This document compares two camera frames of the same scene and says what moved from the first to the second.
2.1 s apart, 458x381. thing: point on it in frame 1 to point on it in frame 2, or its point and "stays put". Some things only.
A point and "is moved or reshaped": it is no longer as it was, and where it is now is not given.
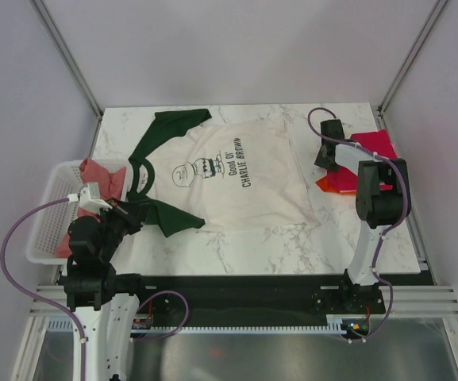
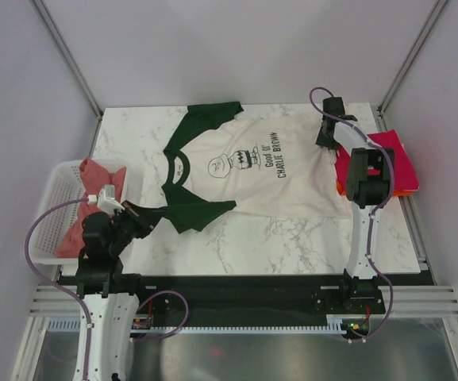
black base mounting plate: (257, 301) stays put
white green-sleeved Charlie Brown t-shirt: (241, 175) is moved or reshaped
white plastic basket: (49, 242) stays put
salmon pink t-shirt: (111, 186) stays put
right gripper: (322, 163) to (330, 144)
